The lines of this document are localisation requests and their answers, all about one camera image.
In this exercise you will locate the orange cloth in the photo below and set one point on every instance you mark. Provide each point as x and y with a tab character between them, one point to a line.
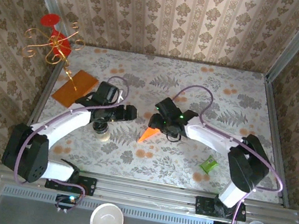
146	136

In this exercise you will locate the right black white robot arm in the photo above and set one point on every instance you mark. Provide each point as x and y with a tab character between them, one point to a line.
247	164

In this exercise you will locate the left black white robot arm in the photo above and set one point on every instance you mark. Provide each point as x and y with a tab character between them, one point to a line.
59	128

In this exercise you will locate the glass jar with black lid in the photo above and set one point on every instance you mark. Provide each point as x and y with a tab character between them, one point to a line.
103	135

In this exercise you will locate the amber brown flat board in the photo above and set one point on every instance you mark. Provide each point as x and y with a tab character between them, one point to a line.
85	81

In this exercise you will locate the green snack packet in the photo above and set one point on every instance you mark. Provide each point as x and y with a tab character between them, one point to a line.
208	164

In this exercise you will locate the left small controller board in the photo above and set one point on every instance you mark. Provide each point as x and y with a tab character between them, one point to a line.
64	200

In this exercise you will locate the red wine glass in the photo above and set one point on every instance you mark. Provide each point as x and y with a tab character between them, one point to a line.
50	19

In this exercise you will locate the white bowl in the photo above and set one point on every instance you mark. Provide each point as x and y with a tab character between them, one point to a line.
107	222

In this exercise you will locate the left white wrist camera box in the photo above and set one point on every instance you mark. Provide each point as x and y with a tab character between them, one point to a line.
121	96

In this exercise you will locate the aluminium table side rail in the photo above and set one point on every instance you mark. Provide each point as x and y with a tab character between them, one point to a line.
42	97
273	122

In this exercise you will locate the long aluminium base rail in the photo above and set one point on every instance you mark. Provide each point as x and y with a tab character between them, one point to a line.
146	194

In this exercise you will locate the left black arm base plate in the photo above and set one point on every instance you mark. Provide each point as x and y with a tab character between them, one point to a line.
88	185

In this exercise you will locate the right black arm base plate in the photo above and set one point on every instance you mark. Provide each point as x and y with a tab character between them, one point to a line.
202	205

